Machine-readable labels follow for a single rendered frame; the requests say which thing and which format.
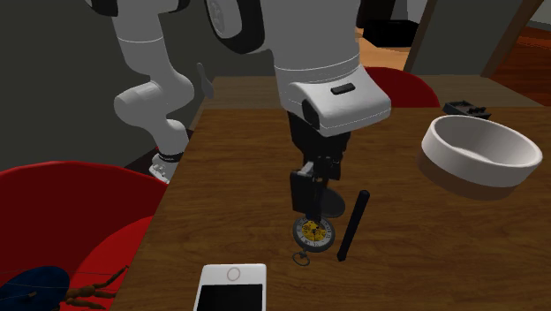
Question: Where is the white smartphone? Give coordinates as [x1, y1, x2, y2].
[192, 262, 268, 311]

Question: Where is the white bowl brown base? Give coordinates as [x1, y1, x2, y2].
[416, 113, 544, 201]

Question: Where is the silver pocket watch yellow dial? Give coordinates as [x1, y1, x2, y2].
[291, 215, 336, 267]

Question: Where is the dark blue cushion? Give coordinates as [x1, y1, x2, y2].
[0, 265, 72, 311]

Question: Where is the brown twig figure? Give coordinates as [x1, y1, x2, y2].
[50, 265, 131, 311]

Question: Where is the red chair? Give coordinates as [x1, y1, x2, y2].
[0, 161, 170, 311]
[363, 65, 442, 110]

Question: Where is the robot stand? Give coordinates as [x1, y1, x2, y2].
[124, 128, 195, 177]

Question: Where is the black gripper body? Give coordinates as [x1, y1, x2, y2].
[286, 110, 352, 164]

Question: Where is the black pen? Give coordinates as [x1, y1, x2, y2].
[336, 189, 372, 263]

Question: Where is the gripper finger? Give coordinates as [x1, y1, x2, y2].
[321, 155, 344, 182]
[289, 161, 325, 222]

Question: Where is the brown wooden table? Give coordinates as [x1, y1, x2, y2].
[109, 75, 551, 311]

